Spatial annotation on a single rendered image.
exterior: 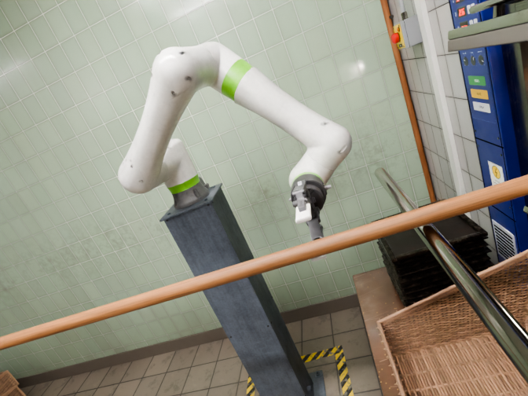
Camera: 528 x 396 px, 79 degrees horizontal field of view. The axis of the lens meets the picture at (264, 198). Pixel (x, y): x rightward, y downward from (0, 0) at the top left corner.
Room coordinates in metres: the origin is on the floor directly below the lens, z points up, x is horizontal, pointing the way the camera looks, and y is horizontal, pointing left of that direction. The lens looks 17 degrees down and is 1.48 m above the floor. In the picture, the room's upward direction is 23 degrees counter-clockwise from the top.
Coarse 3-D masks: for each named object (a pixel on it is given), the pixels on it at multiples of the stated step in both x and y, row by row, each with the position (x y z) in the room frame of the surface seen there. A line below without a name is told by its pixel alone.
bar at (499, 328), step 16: (384, 176) 0.74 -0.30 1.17; (400, 192) 0.62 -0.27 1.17; (400, 208) 0.58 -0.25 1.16; (416, 208) 0.54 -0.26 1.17; (432, 224) 0.47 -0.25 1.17; (432, 240) 0.43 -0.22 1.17; (448, 256) 0.38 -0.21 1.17; (448, 272) 0.36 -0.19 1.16; (464, 272) 0.34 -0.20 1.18; (464, 288) 0.32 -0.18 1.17; (480, 288) 0.30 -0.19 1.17; (480, 304) 0.29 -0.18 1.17; (496, 304) 0.27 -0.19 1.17; (496, 320) 0.26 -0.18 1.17; (512, 320) 0.25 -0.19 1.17; (496, 336) 0.25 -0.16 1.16; (512, 336) 0.23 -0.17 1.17; (512, 352) 0.22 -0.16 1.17
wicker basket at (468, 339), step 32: (448, 288) 0.73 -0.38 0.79; (512, 288) 0.69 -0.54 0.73; (384, 320) 0.77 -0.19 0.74; (416, 320) 0.75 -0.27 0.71; (448, 320) 0.73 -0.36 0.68; (416, 352) 0.75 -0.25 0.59; (448, 352) 0.71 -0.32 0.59; (480, 352) 0.67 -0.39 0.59; (448, 384) 0.63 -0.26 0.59; (480, 384) 0.59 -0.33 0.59; (512, 384) 0.56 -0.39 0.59
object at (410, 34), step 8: (416, 16) 1.25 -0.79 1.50; (400, 24) 1.27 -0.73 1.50; (408, 24) 1.26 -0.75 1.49; (416, 24) 1.25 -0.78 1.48; (400, 32) 1.28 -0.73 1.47; (408, 32) 1.26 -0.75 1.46; (416, 32) 1.25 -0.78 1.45; (400, 40) 1.30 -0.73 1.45; (408, 40) 1.26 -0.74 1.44; (416, 40) 1.25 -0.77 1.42; (400, 48) 1.32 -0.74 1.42
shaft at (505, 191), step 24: (480, 192) 0.45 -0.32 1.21; (504, 192) 0.43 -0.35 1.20; (408, 216) 0.47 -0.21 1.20; (432, 216) 0.46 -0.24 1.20; (336, 240) 0.50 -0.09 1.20; (360, 240) 0.48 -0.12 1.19; (240, 264) 0.55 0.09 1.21; (264, 264) 0.53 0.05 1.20; (288, 264) 0.52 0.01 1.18; (168, 288) 0.58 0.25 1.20; (192, 288) 0.56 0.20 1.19; (96, 312) 0.62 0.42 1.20; (120, 312) 0.60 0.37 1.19; (24, 336) 0.67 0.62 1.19
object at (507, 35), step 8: (520, 24) 0.49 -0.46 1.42; (488, 32) 0.58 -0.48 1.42; (496, 32) 0.55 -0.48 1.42; (504, 32) 0.53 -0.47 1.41; (512, 32) 0.51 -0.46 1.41; (520, 32) 0.49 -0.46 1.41; (456, 40) 0.69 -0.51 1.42; (464, 40) 0.66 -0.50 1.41; (472, 40) 0.63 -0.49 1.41; (480, 40) 0.60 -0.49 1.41; (488, 40) 0.57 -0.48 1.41; (496, 40) 0.55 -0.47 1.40; (504, 40) 0.53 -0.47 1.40; (512, 40) 0.51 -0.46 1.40; (520, 40) 0.49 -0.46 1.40; (448, 48) 0.74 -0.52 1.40; (456, 48) 0.69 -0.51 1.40; (464, 48) 0.66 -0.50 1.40; (472, 48) 0.63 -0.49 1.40
